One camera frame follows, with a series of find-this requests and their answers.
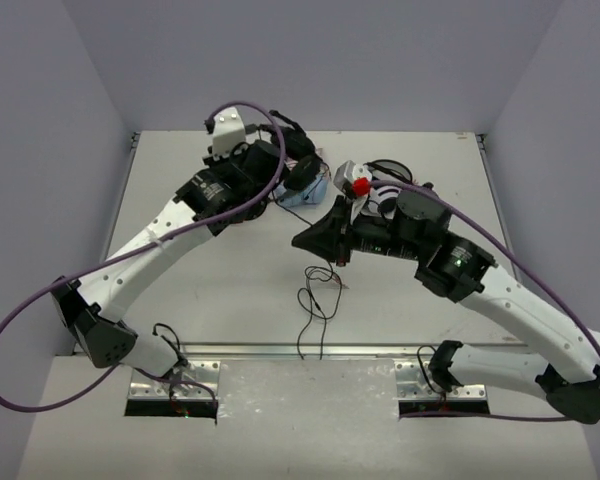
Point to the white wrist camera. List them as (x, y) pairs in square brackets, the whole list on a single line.
[(227, 131), (354, 182)]

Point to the black headset with microphone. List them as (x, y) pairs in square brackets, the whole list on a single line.
[(302, 160)]

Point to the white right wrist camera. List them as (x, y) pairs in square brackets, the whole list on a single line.
[(354, 182)]

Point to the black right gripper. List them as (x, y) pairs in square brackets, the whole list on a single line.
[(333, 237)]

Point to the blue pink cat-ear headphones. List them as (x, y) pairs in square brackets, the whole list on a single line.
[(312, 195)]

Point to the white black striped headphones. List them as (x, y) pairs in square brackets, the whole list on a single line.
[(382, 200)]

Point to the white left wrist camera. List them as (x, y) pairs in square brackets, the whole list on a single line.
[(227, 131)]

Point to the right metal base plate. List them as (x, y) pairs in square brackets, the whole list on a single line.
[(411, 385)]

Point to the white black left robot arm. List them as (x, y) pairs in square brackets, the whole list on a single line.
[(93, 307)]

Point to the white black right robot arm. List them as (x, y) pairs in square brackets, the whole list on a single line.
[(562, 366)]

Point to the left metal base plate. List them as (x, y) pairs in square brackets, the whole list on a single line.
[(200, 383)]

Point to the metal base plate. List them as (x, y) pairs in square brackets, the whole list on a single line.
[(200, 383), (411, 385)]

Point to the aluminium table edge rail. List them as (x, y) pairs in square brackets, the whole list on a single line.
[(244, 350)]

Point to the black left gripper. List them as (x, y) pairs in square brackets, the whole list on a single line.
[(290, 151)]

